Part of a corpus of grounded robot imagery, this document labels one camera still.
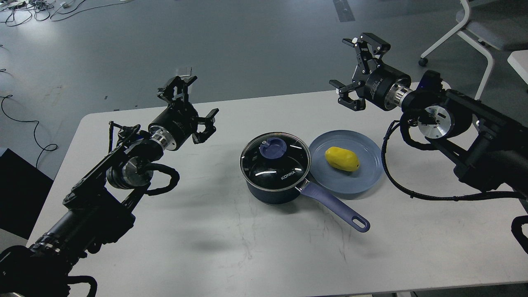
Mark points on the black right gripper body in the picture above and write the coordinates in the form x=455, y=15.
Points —
x=382, y=84

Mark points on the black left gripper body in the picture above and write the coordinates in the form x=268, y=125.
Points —
x=178, y=122

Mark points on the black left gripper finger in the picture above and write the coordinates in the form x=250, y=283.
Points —
x=176, y=92
x=209, y=128

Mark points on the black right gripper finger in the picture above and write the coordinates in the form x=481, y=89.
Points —
x=344, y=94
x=369, y=49

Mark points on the glass pot lid blue knob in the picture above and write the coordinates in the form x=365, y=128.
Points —
x=275, y=161

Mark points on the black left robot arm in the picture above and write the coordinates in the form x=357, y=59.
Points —
x=100, y=206

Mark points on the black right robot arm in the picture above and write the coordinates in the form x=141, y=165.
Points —
x=488, y=148

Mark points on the blue round plate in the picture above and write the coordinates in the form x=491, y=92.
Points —
x=343, y=182

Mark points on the white office chair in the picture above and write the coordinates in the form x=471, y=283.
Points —
x=500, y=24

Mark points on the white table corner right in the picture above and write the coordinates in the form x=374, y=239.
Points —
x=518, y=60

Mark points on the black box at left edge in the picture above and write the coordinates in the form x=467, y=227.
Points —
x=23, y=192

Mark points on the dark blue saucepan purple handle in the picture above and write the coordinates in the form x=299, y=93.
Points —
x=316, y=192

